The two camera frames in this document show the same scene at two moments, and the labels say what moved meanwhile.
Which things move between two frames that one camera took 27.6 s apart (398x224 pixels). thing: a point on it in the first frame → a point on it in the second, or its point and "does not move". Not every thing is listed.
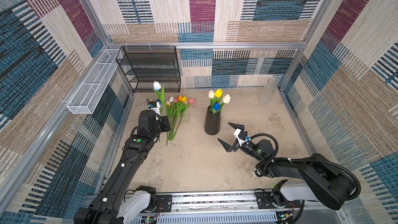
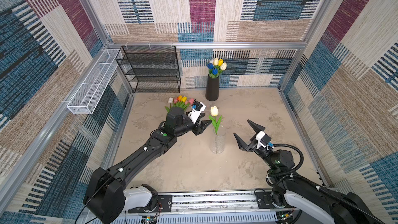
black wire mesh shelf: [144, 65] does not move
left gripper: [165, 127] → [199, 129]
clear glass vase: [267, 91] → [217, 141]
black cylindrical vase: [212, 122] → [212, 88]
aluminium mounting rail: [215, 207] does not move
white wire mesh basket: [86, 98] does not move
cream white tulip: [226, 99] → [223, 66]
